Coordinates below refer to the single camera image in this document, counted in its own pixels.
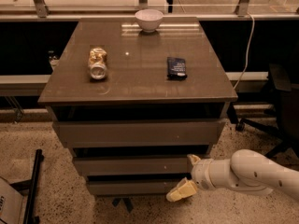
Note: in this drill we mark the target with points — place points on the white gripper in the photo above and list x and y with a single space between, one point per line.
201 174

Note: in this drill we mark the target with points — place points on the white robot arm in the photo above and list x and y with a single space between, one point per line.
246 172

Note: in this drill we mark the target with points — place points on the grey top drawer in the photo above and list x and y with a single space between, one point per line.
139 134

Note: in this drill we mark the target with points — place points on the grey drawer cabinet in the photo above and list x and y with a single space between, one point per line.
136 88

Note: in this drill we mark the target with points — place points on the grey bottom drawer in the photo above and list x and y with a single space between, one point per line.
129 188

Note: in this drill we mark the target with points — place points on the dark blue snack packet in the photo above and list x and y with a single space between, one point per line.
176 68

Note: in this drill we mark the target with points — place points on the black office chair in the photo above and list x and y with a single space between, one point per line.
285 98

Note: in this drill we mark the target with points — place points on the crushed metal can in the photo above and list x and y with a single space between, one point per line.
97 63

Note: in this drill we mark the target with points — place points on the white ceramic bowl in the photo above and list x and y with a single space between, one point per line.
149 19

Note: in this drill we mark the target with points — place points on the black metal stand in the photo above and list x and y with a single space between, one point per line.
31 186

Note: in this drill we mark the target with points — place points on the small clear bottle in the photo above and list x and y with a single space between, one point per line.
53 59

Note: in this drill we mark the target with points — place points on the white box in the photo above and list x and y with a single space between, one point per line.
10 203

